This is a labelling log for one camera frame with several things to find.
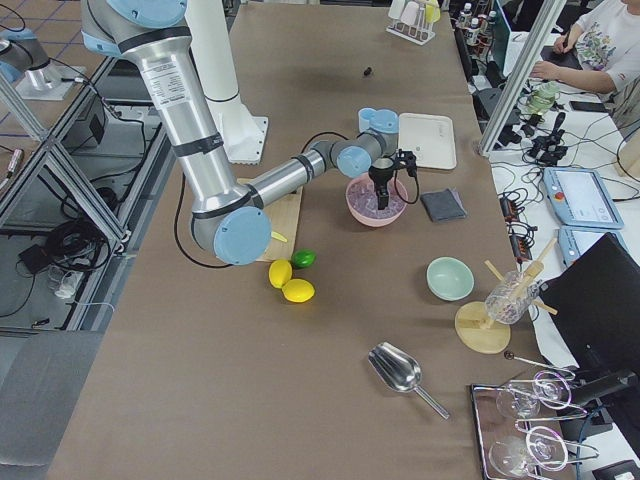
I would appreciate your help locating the aluminium frame post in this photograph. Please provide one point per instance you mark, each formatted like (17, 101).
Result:
(533, 45)

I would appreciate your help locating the white wire cup rack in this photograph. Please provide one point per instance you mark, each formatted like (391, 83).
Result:
(419, 34)

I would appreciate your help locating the green lime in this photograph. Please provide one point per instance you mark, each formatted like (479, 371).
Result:
(303, 258)

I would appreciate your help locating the mint green bowl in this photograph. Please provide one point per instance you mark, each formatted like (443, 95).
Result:
(449, 278)

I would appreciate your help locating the black tray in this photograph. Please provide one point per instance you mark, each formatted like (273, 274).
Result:
(492, 426)

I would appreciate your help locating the yellow lemon wedge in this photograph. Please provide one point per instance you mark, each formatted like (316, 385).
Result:
(279, 237)

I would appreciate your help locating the white plastic cup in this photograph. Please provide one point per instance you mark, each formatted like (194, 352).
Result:
(396, 9)

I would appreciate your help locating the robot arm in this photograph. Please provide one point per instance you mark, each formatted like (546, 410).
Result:
(25, 63)
(227, 217)

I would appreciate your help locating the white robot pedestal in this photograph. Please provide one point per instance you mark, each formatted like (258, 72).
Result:
(243, 133)

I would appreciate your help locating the wooden cutting board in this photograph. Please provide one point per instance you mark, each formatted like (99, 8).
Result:
(284, 217)

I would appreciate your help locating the clear textured glass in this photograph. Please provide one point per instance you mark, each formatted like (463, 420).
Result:
(508, 301)

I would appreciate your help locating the black monitor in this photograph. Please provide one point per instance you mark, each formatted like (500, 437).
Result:
(597, 303)

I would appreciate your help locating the pink plastic cup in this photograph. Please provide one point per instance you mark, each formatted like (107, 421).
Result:
(410, 13)

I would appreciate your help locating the pink bowl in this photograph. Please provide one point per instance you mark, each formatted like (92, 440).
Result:
(401, 191)

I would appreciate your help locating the blue teach pendant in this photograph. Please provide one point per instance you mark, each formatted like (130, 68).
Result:
(575, 241)
(579, 197)

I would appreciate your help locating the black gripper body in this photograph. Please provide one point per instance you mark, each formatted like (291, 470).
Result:
(379, 178)

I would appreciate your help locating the light blue plastic cup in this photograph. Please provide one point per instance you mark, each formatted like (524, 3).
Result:
(365, 115)

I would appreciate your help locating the grey folded cloth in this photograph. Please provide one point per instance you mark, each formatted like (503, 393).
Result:
(444, 205)

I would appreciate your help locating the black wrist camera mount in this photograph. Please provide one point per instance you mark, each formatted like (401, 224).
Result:
(406, 159)

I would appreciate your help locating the yellow lemon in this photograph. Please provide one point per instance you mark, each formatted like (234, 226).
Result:
(298, 290)
(280, 272)

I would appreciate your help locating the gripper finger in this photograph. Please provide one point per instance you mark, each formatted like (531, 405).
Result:
(382, 196)

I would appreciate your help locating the clear ice cubes pile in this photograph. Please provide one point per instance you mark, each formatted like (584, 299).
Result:
(362, 197)

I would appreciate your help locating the person in white shirt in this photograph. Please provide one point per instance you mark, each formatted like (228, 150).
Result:
(606, 43)

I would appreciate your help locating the wine glass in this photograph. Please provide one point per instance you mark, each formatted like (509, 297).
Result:
(523, 399)
(540, 451)

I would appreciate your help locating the yellow plastic cup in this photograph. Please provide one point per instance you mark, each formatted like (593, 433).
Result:
(432, 11)

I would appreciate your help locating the metal ice scoop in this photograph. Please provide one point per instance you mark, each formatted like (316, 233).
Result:
(402, 373)

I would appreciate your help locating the cream plastic tray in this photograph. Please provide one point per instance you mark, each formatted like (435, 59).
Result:
(430, 138)

